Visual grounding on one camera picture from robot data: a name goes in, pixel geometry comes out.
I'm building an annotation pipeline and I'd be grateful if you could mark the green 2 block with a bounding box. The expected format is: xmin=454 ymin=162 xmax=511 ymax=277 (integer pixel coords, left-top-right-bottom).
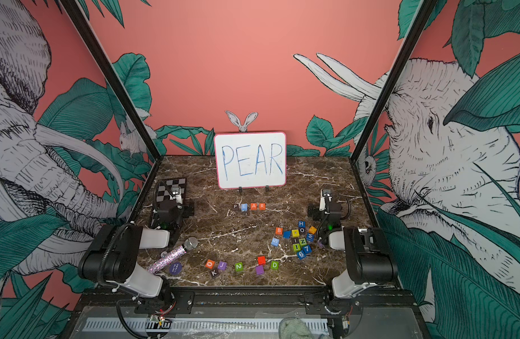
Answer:
xmin=235 ymin=262 xmax=244 ymax=272

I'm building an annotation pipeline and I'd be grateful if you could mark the dark purple round disc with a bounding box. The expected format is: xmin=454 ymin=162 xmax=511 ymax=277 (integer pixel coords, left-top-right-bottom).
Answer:
xmin=168 ymin=262 xmax=182 ymax=275

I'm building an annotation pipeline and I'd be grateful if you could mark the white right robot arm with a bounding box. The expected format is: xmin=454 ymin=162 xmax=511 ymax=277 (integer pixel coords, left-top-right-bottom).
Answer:
xmin=307 ymin=189 xmax=398 ymax=299

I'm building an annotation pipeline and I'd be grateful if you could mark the green cloth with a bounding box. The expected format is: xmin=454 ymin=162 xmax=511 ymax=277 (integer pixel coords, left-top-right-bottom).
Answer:
xmin=278 ymin=318 xmax=316 ymax=339

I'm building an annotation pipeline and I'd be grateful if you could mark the red block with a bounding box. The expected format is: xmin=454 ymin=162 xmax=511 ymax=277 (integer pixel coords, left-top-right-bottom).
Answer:
xmin=257 ymin=256 xmax=267 ymax=266

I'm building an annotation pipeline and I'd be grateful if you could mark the blue 7 block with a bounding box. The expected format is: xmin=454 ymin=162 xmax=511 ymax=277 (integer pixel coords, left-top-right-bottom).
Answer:
xmin=302 ymin=245 xmax=312 ymax=255

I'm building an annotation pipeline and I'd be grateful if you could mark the pink framed whiteboard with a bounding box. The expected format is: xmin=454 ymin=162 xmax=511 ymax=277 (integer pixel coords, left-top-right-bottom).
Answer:
xmin=214 ymin=131 xmax=287 ymax=189

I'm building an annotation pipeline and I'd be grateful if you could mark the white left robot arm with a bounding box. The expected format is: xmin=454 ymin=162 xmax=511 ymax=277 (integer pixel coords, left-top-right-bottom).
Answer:
xmin=78 ymin=180 xmax=198 ymax=298

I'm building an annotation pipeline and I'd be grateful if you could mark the purple J block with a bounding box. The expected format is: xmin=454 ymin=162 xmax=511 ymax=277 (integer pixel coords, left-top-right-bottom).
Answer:
xmin=218 ymin=261 xmax=228 ymax=271

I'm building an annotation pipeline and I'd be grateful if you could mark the blue 6 block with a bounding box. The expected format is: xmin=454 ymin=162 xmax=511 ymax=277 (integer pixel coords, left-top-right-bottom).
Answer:
xmin=297 ymin=251 xmax=307 ymax=260

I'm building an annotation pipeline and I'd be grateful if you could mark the glitter toy microphone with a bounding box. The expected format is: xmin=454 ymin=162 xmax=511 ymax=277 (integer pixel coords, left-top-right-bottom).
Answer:
xmin=147 ymin=237 xmax=199 ymax=274

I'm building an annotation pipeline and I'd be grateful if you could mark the orange O block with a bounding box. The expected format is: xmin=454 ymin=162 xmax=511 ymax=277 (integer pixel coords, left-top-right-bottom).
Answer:
xmin=205 ymin=259 xmax=216 ymax=270

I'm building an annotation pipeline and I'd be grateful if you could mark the black white checkerboard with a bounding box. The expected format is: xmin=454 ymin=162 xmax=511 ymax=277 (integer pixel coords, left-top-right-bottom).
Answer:
xmin=153 ymin=178 xmax=187 ymax=208

